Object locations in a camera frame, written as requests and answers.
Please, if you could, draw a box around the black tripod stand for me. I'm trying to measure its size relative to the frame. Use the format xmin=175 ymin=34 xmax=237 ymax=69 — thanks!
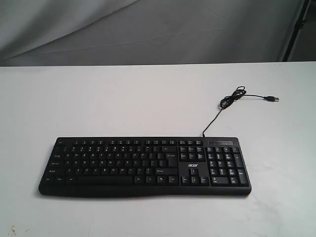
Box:
xmin=282 ymin=0 xmax=316 ymax=62

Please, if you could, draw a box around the grey backdrop cloth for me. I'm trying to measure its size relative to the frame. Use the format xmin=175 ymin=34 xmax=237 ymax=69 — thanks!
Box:
xmin=0 ymin=0 xmax=303 ymax=66

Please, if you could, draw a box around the black acer keyboard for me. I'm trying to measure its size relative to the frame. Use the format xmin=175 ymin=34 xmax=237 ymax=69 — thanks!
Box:
xmin=39 ymin=137 xmax=252 ymax=198

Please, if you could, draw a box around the black keyboard usb cable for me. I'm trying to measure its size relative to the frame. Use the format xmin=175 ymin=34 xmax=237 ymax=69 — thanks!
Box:
xmin=201 ymin=85 xmax=280 ymax=138

